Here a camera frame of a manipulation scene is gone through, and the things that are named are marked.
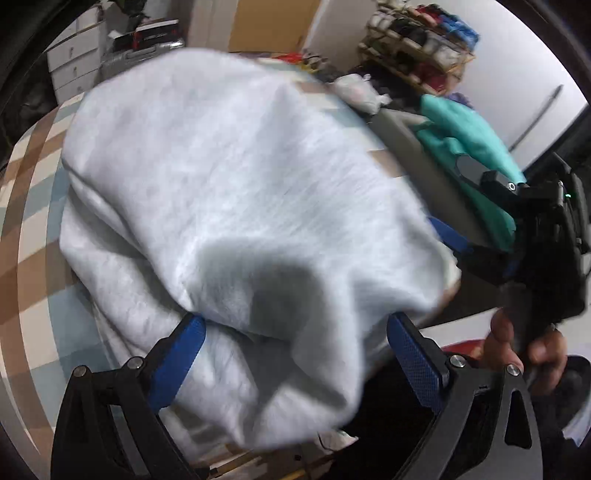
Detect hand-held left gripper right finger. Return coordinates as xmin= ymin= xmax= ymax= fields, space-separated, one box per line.
xmin=387 ymin=312 xmax=543 ymax=480

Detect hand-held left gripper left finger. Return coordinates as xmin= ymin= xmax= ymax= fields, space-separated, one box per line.
xmin=50 ymin=313 xmax=207 ymax=480

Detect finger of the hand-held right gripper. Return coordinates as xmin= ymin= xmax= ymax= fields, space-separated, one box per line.
xmin=455 ymin=156 xmax=529 ymax=204
xmin=427 ymin=216 xmax=519 ymax=287

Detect light grey hoodie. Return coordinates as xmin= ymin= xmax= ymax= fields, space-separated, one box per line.
xmin=59 ymin=46 xmax=462 ymax=448

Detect teal clothes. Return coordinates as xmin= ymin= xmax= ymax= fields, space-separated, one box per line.
xmin=413 ymin=93 xmax=527 ymax=252

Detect person's right hand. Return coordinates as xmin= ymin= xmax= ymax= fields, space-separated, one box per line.
xmin=482 ymin=307 xmax=571 ymax=398

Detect grey ottoman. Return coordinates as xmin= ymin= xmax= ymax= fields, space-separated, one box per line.
xmin=370 ymin=111 xmax=488 ymax=245

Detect shoe rack with shoes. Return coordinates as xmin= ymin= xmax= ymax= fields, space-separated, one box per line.
xmin=369 ymin=2 xmax=481 ymax=93

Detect white plastic bag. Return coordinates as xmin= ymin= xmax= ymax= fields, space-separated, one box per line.
xmin=332 ymin=73 xmax=393 ymax=114

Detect checkered bed sheet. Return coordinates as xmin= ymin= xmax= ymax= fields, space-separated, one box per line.
xmin=0 ymin=55 xmax=416 ymax=480

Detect wooden door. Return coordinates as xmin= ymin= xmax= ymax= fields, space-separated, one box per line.
xmin=228 ymin=0 xmax=321 ymax=54

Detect silver suitcase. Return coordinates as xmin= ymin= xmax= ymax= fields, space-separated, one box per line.
xmin=99 ymin=39 xmax=185 ymax=86

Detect white suitcase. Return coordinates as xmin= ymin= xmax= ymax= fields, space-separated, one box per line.
xmin=185 ymin=0 xmax=241 ymax=49

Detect white dresser with drawers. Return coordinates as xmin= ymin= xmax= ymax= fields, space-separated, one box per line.
xmin=46 ymin=4 xmax=112 ymax=104

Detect long black red box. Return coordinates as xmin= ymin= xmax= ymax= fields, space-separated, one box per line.
xmin=113 ymin=19 xmax=181 ymax=52

